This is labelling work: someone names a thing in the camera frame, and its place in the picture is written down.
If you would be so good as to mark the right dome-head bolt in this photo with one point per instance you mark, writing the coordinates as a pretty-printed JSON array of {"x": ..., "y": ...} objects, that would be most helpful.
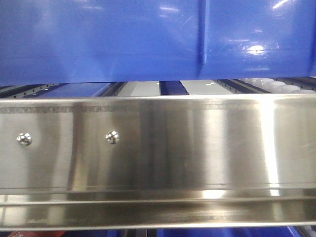
[{"x": 112, "y": 137}]

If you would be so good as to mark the stainless steel front rail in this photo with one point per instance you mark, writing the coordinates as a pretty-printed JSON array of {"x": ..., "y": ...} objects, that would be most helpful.
[{"x": 181, "y": 161}]

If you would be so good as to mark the left dome-head bolt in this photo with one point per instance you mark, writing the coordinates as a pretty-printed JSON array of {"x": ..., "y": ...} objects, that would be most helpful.
[{"x": 24, "y": 139}]

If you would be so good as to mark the large blue plastic bin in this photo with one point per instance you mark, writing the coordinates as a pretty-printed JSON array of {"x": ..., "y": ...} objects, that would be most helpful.
[{"x": 69, "y": 41}]

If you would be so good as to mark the dome-head bolt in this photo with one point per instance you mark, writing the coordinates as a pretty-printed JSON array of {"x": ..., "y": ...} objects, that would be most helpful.
[
  {"x": 112, "y": 137},
  {"x": 24, "y": 139}
]

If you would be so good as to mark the white conveyor rollers track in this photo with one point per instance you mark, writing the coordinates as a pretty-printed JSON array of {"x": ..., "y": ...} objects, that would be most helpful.
[{"x": 302, "y": 85}]

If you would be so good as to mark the blue bin below rail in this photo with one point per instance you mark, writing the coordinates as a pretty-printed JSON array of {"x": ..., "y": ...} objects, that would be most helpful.
[{"x": 287, "y": 231}]

